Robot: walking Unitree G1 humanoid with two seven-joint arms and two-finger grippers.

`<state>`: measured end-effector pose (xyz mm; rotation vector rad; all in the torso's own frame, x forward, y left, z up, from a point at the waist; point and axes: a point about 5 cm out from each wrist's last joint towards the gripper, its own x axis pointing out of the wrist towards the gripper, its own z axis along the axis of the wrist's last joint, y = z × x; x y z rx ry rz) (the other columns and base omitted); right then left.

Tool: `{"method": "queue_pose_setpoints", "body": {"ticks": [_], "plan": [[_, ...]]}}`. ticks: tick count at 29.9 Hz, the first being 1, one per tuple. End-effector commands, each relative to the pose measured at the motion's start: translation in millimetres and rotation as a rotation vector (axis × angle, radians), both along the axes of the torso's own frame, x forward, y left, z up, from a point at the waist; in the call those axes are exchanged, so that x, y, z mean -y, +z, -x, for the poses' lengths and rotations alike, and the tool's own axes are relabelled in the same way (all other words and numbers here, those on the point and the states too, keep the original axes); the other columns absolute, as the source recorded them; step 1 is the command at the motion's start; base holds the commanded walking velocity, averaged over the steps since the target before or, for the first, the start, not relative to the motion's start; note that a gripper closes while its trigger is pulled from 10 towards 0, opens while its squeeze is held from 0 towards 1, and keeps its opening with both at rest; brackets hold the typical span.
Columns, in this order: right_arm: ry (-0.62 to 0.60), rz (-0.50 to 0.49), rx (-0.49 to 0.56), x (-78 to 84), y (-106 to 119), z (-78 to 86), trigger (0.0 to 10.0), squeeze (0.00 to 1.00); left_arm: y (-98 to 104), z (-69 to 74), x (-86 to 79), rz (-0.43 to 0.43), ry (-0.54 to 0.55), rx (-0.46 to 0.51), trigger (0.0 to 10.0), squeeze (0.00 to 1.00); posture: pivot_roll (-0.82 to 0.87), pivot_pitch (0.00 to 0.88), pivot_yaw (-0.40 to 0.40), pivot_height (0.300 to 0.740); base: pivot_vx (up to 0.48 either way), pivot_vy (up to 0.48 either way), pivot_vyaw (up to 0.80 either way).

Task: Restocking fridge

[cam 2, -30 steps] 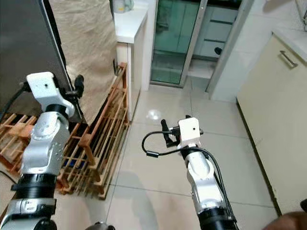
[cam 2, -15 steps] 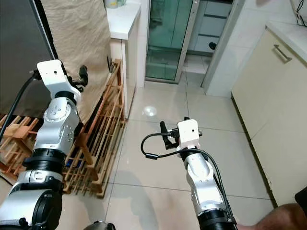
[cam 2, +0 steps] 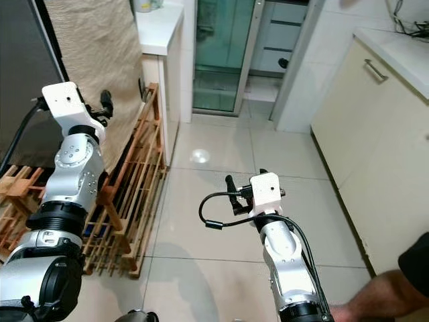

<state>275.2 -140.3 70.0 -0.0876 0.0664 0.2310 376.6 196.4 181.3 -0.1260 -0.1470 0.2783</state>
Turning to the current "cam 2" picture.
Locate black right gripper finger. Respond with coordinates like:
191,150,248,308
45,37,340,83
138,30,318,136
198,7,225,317
225,174,240,216

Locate dark grey small fridge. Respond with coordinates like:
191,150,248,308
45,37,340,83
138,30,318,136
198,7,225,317
0,0,69,168

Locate beige patterned curtain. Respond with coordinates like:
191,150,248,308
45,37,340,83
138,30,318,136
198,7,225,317
44,0,146,172

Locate wooden wine rack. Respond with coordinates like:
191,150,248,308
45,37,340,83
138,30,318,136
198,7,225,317
0,83,170,279

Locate white counter unit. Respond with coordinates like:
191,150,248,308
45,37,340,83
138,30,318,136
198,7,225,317
135,3,195,167

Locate pale container on counter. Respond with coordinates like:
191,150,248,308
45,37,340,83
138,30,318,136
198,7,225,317
133,0,165,13

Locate green glass sliding door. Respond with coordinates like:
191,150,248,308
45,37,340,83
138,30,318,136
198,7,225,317
192,0,265,115

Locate cream kitchen cabinet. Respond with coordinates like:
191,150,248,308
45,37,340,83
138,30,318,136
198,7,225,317
310,28,429,276

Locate robot's own foot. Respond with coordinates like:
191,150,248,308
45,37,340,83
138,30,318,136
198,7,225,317
121,309,160,322

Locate grey drawer unit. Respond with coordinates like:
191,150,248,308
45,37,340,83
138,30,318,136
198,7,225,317
249,0,309,76

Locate person's black shirt sleeve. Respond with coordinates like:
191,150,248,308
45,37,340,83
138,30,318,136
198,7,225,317
397,231,429,297

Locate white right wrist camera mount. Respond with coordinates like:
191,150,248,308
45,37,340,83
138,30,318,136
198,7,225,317
249,172,284,219

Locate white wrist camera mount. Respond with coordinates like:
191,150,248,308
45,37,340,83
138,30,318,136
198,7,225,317
249,172,284,219
41,81,99,137

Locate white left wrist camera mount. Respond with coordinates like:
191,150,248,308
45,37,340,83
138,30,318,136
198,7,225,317
41,81,99,137

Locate metal cabinet handle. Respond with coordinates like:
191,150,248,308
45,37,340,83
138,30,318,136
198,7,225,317
363,58,390,85

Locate black cables on worktop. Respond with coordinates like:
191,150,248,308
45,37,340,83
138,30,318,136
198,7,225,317
385,0,429,38

